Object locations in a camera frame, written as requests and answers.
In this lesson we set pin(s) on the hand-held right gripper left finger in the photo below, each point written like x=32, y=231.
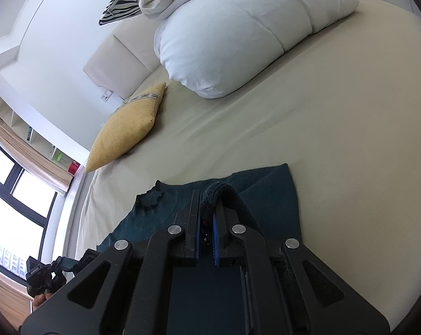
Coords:
x=197, y=233

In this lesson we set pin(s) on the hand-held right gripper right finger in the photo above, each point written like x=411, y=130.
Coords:
x=215, y=237

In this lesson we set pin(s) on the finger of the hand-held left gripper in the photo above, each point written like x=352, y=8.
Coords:
x=62, y=263

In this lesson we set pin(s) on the dark green sweater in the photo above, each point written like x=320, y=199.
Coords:
x=266, y=195

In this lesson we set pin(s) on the person's left hand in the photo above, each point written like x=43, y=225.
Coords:
x=41, y=302

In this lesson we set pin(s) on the black framed window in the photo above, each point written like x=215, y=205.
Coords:
x=15, y=216

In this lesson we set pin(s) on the red box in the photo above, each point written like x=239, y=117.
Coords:
x=73, y=167

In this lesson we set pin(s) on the green container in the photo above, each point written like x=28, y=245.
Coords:
x=60, y=157

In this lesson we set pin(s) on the beige curtain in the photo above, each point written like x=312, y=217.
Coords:
x=29, y=157

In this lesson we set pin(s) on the yellow pillow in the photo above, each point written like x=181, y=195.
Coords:
x=123, y=136

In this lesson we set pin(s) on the bed with beige bedspread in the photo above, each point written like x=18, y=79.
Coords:
x=318, y=129

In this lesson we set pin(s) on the beige padded headboard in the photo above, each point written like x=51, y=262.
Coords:
x=126, y=56

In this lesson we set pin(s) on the white folded duvet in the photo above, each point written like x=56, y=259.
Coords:
x=231, y=42

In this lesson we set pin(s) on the white wall shelf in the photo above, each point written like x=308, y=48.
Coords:
x=22, y=129

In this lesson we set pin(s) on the wall socket panel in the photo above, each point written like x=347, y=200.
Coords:
x=105, y=96

